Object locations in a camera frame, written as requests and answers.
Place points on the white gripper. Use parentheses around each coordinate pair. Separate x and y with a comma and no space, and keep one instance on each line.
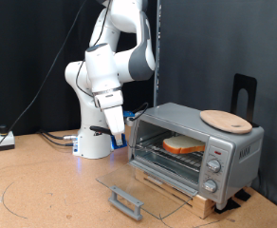
(114,122)

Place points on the white bread slice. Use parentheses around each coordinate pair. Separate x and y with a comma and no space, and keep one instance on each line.
(182,144)

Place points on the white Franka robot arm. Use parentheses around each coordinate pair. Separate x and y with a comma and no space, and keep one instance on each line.
(91,126)

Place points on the metal oven rack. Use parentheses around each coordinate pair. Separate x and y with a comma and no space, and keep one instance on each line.
(182,161)

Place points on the silver oven knob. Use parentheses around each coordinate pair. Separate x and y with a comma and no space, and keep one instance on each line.
(210,186)
(213,166)

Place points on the wooden block under oven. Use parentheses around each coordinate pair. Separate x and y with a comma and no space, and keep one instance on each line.
(201,207)

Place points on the silver toaster oven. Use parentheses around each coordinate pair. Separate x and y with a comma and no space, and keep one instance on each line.
(249,152)

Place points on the grey metal pole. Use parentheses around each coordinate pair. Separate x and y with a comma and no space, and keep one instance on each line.
(158,47)

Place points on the round wooden cutting board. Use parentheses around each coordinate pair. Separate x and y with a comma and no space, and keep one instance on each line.
(224,120)

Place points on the emergency stop button box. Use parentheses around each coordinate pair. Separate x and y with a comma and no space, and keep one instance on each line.
(5,141)

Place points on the black foam pad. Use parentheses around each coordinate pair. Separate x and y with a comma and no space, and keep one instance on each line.
(243,195)
(227,205)

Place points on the black metal bookend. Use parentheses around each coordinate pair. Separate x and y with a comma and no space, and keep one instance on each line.
(239,82)

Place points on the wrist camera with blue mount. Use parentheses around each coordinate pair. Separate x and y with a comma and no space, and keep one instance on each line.
(128,113)

